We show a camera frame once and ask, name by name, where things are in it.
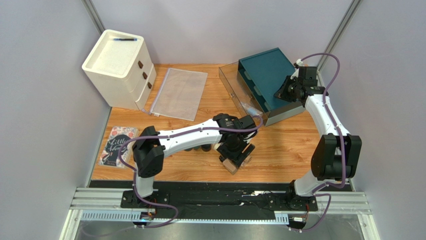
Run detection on clear mesh zipper pouch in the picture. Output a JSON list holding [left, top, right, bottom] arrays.
[[143, 68, 208, 121]]

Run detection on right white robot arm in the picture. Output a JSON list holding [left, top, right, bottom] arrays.
[[274, 66, 362, 210]]

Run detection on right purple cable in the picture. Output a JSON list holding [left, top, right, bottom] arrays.
[[287, 52, 347, 233]]

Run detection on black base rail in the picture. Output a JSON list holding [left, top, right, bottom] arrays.
[[89, 179, 354, 221]]

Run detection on teal makeup drawer box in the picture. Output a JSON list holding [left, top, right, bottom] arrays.
[[237, 47, 305, 126]]

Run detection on purple cable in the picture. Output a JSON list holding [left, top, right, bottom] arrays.
[[287, 52, 347, 233], [117, 114, 264, 229]]

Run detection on cream foundation bottle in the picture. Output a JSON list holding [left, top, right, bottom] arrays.
[[212, 143, 221, 151]]

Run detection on clear drawer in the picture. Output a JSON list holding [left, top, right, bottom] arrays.
[[218, 62, 267, 125]]

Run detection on Little Women book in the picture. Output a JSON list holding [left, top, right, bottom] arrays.
[[97, 126, 139, 169]]

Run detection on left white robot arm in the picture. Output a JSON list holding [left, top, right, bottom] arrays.
[[117, 113, 263, 208]]

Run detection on beige square foundation bottle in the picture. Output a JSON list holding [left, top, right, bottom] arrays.
[[222, 159, 238, 175]]

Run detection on white three-drawer cabinet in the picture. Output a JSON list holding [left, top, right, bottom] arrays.
[[82, 29, 157, 111]]

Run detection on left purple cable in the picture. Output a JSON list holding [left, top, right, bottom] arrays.
[[117, 114, 264, 229]]

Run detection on pink lip gloss tube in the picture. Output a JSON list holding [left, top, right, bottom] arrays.
[[242, 156, 252, 165]]

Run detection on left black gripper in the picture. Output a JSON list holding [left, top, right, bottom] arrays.
[[217, 135, 255, 170]]

